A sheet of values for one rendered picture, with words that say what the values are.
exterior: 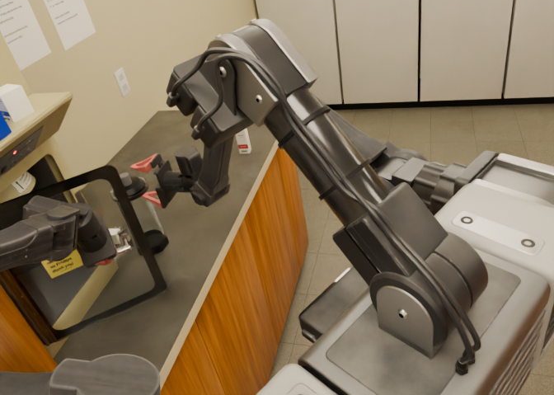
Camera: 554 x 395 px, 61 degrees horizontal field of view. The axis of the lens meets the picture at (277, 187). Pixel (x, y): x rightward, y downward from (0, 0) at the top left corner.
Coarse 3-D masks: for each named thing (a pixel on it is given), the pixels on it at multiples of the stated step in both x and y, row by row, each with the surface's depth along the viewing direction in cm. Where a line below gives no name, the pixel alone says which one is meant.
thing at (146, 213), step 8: (144, 184) 134; (136, 200) 132; (144, 200) 134; (136, 208) 133; (144, 208) 134; (152, 208) 137; (144, 216) 135; (152, 216) 137; (144, 224) 136; (152, 224) 138; (160, 224) 142; (144, 232) 138; (152, 232) 139; (160, 232) 142; (152, 240) 140; (160, 240) 142
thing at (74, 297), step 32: (32, 192) 95; (64, 192) 98; (96, 192) 101; (0, 224) 95; (128, 224) 108; (128, 256) 112; (32, 288) 105; (64, 288) 108; (96, 288) 112; (128, 288) 116; (160, 288) 120; (64, 320) 112; (96, 320) 116
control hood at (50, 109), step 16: (32, 96) 106; (48, 96) 105; (64, 96) 103; (48, 112) 99; (64, 112) 108; (16, 128) 93; (32, 128) 95; (48, 128) 105; (0, 144) 88; (16, 144) 94
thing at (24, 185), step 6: (24, 174) 111; (30, 174) 115; (18, 180) 109; (24, 180) 110; (30, 180) 112; (12, 186) 107; (18, 186) 108; (24, 186) 109; (30, 186) 111; (6, 192) 106; (12, 192) 107; (18, 192) 108; (24, 192) 109; (0, 198) 105; (6, 198) 106; (12, 198) 107
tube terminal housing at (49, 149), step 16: (0, 32) 100; (0, 48) 100; (0, 64) 100; (16, 64) 104; (0, 80) 100; (16, 80) 105; (48, 144) 114; (32, 160) 109; (48, 160) 117; (64, 160) 119; (16, 176) 105; (64, 176) 119; (0, 192) 101
